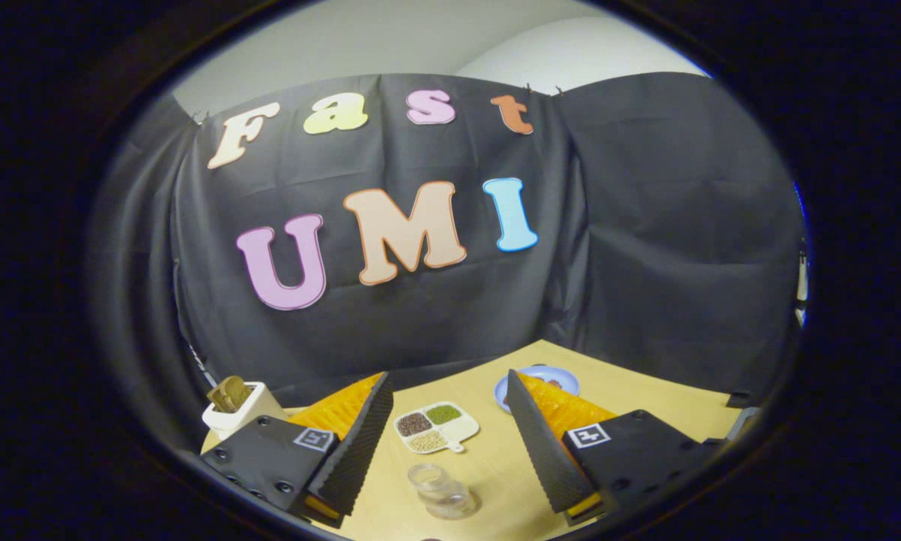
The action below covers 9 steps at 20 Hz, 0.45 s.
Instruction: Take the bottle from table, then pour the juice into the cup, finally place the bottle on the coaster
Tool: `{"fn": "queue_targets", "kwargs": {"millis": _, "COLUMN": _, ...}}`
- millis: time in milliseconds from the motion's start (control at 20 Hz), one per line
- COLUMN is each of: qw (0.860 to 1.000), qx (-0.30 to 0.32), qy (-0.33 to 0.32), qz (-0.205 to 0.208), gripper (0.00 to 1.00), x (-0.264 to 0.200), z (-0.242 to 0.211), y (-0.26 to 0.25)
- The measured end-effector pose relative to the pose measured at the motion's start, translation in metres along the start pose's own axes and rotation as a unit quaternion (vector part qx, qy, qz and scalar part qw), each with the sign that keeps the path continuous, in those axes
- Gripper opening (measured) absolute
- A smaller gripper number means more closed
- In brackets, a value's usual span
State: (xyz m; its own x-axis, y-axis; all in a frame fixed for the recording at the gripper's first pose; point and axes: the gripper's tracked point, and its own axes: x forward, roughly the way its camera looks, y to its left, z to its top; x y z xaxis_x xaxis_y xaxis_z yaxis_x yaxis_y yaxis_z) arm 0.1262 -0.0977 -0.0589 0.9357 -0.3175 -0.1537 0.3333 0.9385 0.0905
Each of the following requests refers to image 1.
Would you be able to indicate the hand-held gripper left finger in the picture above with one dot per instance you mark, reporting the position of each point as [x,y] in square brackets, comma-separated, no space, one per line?
[360,443]

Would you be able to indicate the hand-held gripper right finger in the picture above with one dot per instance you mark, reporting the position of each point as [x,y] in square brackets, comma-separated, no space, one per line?
[540,443]

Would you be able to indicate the clear glass cup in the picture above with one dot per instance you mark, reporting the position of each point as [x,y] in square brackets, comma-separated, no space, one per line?
[444,492]

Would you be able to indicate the light blue round plate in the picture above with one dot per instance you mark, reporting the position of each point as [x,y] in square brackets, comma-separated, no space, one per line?
[555,376]

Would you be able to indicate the white divided grain tray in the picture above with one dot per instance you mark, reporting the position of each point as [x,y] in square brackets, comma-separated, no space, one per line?
[435,427]

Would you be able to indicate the white toaster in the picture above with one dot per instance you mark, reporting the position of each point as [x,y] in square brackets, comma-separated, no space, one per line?
[251,409]

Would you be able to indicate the brown bread slice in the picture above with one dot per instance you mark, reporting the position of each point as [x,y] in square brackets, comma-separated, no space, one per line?
[230,394]

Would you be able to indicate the black backdrop cloth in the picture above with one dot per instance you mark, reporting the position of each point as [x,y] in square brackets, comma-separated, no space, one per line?
[645,225]

